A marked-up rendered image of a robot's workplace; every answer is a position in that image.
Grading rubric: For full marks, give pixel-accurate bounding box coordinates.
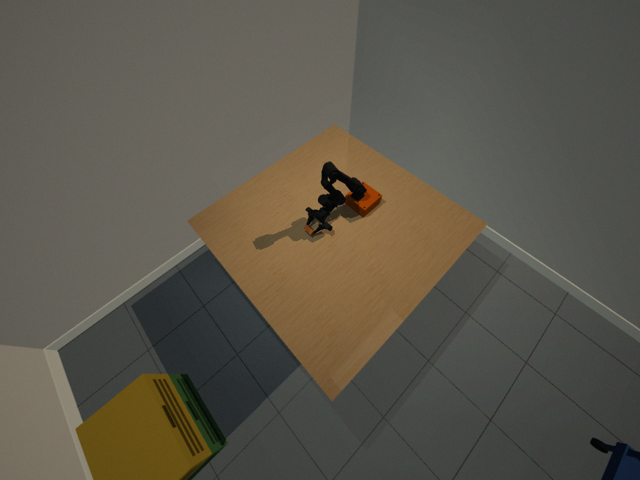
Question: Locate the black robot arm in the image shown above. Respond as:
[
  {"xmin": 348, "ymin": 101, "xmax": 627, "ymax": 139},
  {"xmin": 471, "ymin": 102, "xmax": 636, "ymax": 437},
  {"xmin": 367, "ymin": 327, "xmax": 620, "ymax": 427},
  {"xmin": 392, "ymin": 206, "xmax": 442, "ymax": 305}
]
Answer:
[{"xmin": 311, "ymin": 161, "xmax": 367, "ymax": 220}]

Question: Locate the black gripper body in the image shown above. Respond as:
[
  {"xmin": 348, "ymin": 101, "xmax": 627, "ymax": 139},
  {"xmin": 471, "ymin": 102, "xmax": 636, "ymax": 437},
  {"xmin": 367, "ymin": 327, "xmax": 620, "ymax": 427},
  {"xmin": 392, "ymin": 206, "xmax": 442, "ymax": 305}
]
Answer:
[{"xmin": 306, "ymin": 207, "xmax": 333, "ymax": 231}]

